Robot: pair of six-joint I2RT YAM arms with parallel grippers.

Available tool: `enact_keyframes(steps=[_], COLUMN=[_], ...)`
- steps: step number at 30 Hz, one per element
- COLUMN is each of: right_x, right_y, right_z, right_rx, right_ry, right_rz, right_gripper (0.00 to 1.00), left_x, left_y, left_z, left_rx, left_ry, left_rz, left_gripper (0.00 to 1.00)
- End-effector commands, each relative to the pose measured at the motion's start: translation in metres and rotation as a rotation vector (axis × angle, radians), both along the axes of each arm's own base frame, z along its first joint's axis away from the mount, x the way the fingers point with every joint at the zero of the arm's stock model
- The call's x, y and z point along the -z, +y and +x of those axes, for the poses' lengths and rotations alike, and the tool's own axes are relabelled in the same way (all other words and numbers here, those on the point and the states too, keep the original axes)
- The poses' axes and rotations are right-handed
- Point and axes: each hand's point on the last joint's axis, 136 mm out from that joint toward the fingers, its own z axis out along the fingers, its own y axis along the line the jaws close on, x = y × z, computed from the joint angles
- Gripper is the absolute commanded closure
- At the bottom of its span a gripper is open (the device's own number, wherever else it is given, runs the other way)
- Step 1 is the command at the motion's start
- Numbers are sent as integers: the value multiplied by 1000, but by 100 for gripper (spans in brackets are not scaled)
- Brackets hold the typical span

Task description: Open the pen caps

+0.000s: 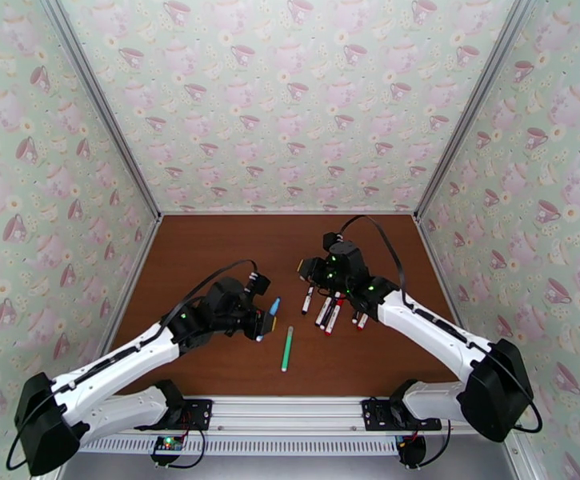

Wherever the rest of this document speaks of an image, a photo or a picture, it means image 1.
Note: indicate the red whiteboard marker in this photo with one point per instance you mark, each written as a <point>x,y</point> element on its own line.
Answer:
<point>362,322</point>
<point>332,318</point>

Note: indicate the green pen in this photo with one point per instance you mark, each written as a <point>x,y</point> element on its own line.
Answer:
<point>287,349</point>

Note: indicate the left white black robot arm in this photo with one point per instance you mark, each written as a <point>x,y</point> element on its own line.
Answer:
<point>119,363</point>

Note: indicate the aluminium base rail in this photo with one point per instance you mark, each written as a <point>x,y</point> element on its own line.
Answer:
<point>289,413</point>

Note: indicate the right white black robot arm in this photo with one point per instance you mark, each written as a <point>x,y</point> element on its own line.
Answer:
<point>434,328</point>

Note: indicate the black whiteboard marker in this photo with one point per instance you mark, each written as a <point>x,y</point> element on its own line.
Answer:
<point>306,303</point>
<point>322,313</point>

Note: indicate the aluminium table edge rail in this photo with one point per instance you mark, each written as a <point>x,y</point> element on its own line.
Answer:
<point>289,213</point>

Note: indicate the round black controller housing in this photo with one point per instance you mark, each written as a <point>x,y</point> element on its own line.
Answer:
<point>412,451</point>

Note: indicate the aluminium corner post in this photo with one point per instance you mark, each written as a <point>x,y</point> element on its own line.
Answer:
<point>479,93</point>
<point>97,93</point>

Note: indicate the circuit board with green light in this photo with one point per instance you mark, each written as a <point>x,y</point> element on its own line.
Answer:
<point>167,445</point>

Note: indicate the blue pen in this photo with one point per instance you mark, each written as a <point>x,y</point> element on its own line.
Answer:
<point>274,306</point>

